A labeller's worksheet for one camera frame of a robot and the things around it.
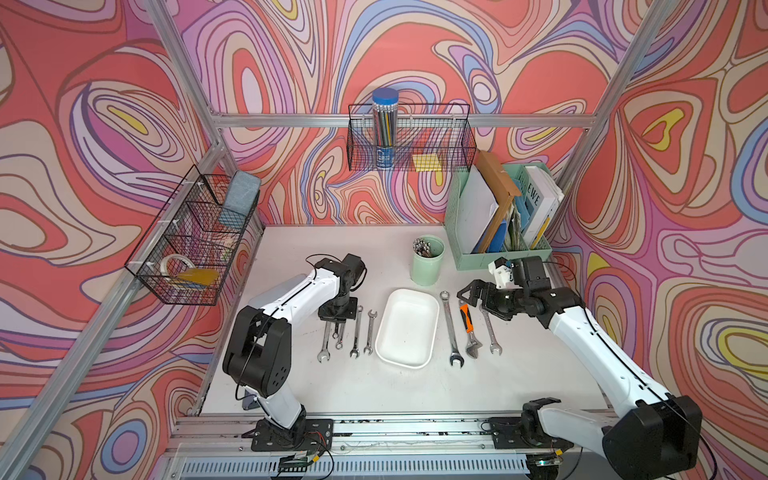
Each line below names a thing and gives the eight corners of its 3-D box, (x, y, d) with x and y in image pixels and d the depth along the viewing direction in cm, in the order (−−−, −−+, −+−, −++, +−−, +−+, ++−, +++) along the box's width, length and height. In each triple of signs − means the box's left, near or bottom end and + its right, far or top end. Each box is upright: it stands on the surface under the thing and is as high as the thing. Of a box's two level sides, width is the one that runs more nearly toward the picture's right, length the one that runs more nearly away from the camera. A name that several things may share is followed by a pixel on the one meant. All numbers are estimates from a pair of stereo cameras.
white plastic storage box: (371, 366, 87) (370, 358, 82) (388, 294, 102) (388, 284, 97) (429, 379, 84) (432, 371, 79) (438, 303, 100) (441, 293, 95)
